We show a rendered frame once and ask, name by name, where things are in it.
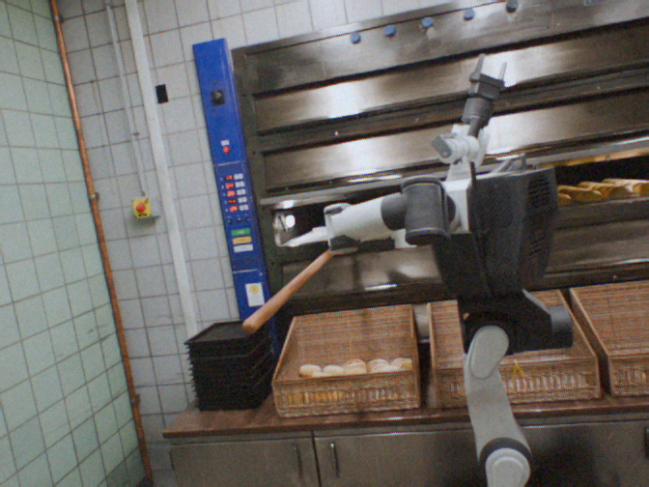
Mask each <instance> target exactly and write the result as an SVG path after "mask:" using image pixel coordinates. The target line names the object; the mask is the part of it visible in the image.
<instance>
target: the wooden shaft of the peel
mask: <svg viewBox="0 0 649 487"><path fill-rule="evenodd" d="M333 256H334V255H333V254H331V253H330V251H329V250H328V251H326V252H325V253H324V254H323V255H322V256H321V257H319V258H318V259H317V260H316V261H315V262H314V263H312V264H311V265H310V266H309V267H308V268H307V269H305V270H304V271H303V272H302V273H301V274H299V275H298V276H297V277H296V278H295V279H294V280H293V281H291V282H290V283H289V284H288V285H287V286H286V287H284V288H283V289H282V290H281V291H280V292H279V293H277V294H276V295H275V296H274V297H273V298H272V299H270V300H269V301H268V302H267V303H266V304H264V305H263V306H262V307H261V308H260V309H259V310H257V311H256V312H255V313H254V314H253V315H252V316H250V317H249V318H248V319H247V320H246V321H245V322H244V323H243V324H242V330H243V332H245V333H246V334H252V333H254V332H255V331H256V330H257V329H258V328H259V327H260V326H261V325H262V324H263V323H264V322H265V321H266V320H268V319H269V318H270V317H271V316H272V315H273V314H274V313H275V312H276V311H277V310H278V309H279V308H280V307H281V306H282V305H283V304H284V303H285V302H286V301H287V300H288V299H289V298H290V297H291V296H292V295H293V294H294V293H295V292H297V291H298V290H299V289H300V288H301V287H302V286H303V285H304V284H305V283H306V282H307V281H308V280H309V279H310V278H311V277H312V276H313V275H314V274H315V273H316V272H317V271H318V270H319V269H320V268H321V267H322V266H323V265H324V264H326V263H327V262H328V261H329V260H330V259H331V258H332V257H333Z"/></svg>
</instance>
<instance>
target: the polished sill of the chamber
mask: <svg viewBox="0 0 649 487"><path fill-rule="evenodd" d="M648 209H649V198H642V199H636V200H628V201H620V202H613V203H605V204H599V205H591V206H583V207H576V208H569V209H561V210H558V211H557V217H556V221H557V220H565V219H573V218H580V217H588V216H595V215H610V214H618V213H625V212H632V211H640V210H648ZM322 250H329V244H328V240H326V241H318V242H312V243H297V244H290V245H282V246H279V247H277V253H278V256H284V255H292V254H299V253H306V252H314V251H322Z"/></svg>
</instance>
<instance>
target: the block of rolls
mask: <svg viewBox="0 0 649 487"><path fill-rule="evenodd" d="M556 189H557V199H558V207H562V206H568V205H570V204H571V203H572V201H574V202H579V203H580V204H586V203H594V202H599V201H601V200H602V197H603V198H609V199H621V198H628V197H632V196H633V194H639V195H649V182H648V181H634V180H621V179H605V180H603V181H601V182H600V183H599V184H597V183H587V182H582V183H579V184H577V185H576V187H571V186H557V187H556Z"/></svg>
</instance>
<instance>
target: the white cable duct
mask: <svg viewBox="0 0 649 487"><path fill-rule="evenodd" d="M125 3H126V8H127V18H128V23H129V28H130V34H131V38H132V43H133V49H134V54H135V59H136V65H137V69H138V74H139V80H140V85H141V90H142V96H143V101H144V105H145V111H146V116H147V121H148V127H149V132H150V137H151V141H152V147H153V152H154V157H155V167H156V172H157V177H158V182H159V187H160V193H161V198H162V203H163V209H164V213H165V218H166V224H167V229H168V234H169V239H170V244H171V249H172V254H173V260H174V265H175V270H176V276H177V280H178V285H179V291H180V296H181V301H182V307H183V315H184V321H185V326H186V331H187V336H188V339H189V338H191V337H192V336H194V335H195V334H197V333H198V331H197V327H196V321H195V316H194V311H193V305H192V300H191V295H190V290H189V285H188V279H187V274H186V269H185V263H184V258H183V249H182V244H181V238H180V233H179V227H178V222H177V218H176V212H175V207H174V202H173V196H172V191H171V186H170V181H169V176H168V170H167V165H166V160H165V154H164V150H163V144H162V139H161V134H160V128H159V123H158V118H157V113H156V108H155V98H154V93H153V87H152V82H151V77H150V72H149V67H148V61H147V56H146V50H145V45H144V41H143V35H142V30H141V25H140V19H139V14H138V9H137V4H136V0H125Z"/></svg>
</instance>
